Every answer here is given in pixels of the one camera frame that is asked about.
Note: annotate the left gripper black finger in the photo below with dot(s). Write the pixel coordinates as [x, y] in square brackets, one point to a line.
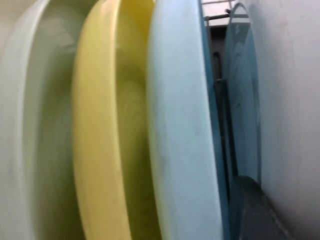
[257, 217]

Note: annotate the white plate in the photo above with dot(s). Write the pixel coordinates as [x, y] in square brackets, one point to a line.
[290, 100]

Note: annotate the light blue plate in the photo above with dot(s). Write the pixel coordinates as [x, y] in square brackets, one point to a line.
[180, 120]

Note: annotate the yellow plate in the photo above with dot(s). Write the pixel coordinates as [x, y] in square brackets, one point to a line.
[97, 130]

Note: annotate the pale green plate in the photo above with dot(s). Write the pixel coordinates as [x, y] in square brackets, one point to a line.
[47, 130]

